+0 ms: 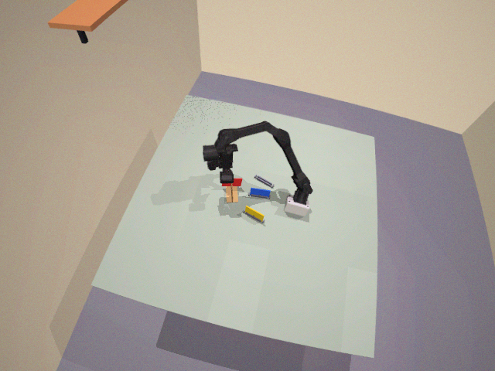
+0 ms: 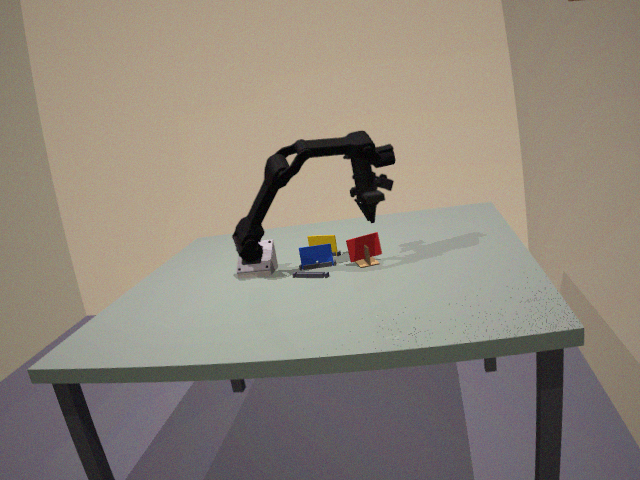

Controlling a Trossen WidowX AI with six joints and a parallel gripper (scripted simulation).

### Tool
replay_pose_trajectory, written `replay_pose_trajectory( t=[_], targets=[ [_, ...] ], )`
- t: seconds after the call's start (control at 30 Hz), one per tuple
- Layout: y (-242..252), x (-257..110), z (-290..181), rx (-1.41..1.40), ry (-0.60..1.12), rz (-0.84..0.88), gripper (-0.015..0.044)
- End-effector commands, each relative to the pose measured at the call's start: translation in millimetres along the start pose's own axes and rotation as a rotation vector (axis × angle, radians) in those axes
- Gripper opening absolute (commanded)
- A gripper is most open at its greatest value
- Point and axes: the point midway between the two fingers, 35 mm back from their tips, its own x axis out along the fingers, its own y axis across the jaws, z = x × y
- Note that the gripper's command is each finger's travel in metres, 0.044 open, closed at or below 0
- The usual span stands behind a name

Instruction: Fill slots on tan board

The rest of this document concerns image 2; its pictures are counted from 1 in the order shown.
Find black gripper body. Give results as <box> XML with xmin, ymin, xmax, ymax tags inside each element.
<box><xmin>350</xmin><ymin>170</ymin><xmax>386</xmax><ymax>204</ymax></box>

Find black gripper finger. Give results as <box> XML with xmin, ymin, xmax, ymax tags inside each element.
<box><xmin>360</xmin><ymin>202</ymin><xmax>379</xmax><ymax>223</ymax></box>
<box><xmin>354</xmin><ymin>198</ymin><xmax>370</xmax><ymax>221</ymax></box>

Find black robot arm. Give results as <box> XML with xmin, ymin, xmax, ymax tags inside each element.
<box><xmin>232</xmin><ymin>131</ymin><xmax>396</xmax><ymax>265</ymax></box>

